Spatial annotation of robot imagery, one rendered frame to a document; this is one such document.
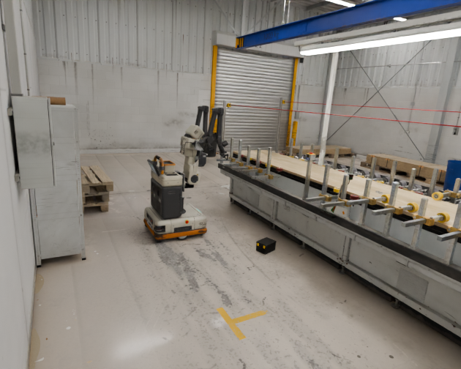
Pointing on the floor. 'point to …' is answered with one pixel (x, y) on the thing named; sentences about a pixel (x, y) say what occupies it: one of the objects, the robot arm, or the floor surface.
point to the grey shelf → (61, 194)
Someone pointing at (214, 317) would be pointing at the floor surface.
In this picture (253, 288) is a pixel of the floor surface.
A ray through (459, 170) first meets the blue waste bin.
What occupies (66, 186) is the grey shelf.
